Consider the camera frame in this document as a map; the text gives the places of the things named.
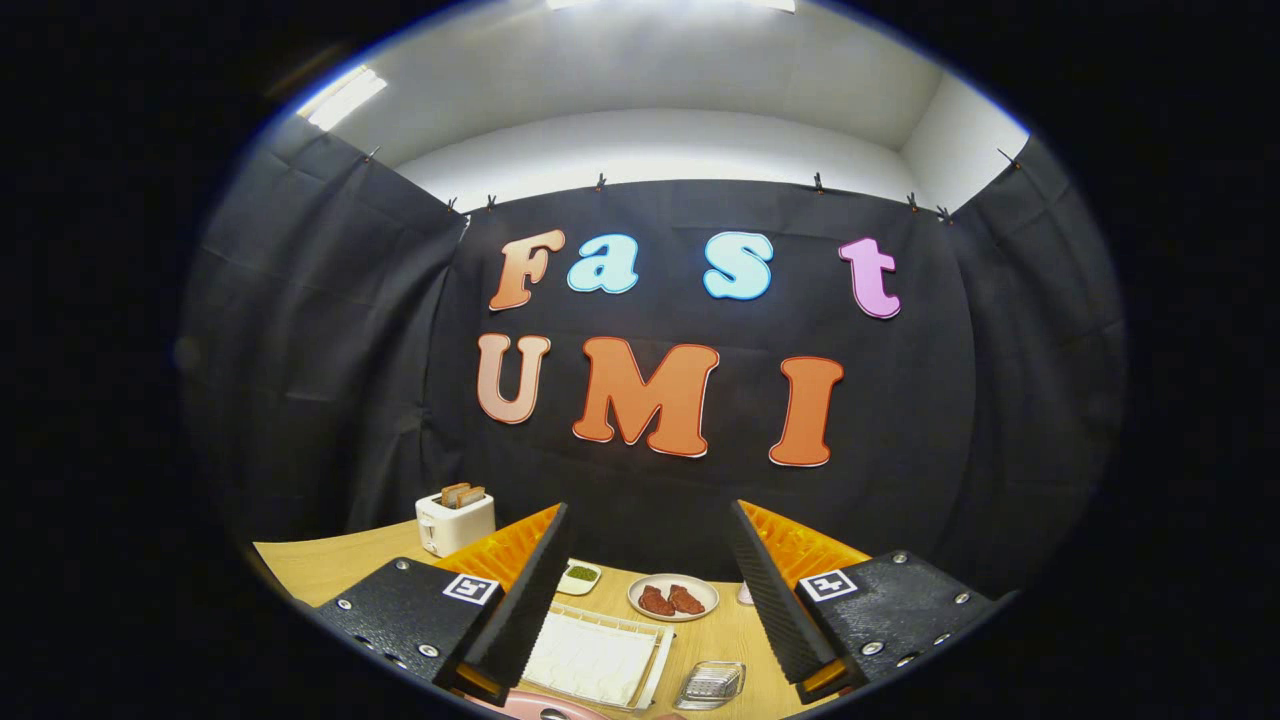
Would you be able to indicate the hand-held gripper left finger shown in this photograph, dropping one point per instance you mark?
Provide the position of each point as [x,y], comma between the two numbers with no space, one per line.
[530,590]

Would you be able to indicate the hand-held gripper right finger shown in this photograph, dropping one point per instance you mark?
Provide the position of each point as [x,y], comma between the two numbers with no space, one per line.
[770,590]

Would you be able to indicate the pink plate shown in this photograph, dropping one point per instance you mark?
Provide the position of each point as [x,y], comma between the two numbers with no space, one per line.
[520,708]

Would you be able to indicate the cream round plate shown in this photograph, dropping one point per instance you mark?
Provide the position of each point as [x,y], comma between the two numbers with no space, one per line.
[700,585]

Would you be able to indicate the clear bottle with red label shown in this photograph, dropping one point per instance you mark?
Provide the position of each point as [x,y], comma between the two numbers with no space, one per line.
[745,596]

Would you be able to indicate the white divided tray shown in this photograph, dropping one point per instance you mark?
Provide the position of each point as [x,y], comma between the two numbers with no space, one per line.
[572,588]

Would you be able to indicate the pile of green beans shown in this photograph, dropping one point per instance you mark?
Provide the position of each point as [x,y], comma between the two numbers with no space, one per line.
[581,573]

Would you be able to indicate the red-brown steak piece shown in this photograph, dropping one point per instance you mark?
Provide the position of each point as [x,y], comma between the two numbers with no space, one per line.
[655,600]
[686,598]

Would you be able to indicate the white toaster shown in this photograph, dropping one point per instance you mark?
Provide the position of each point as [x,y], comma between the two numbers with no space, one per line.
[455,525]

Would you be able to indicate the toast slice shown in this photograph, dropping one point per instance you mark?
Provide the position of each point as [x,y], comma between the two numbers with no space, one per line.
[452,493]
[471,496]

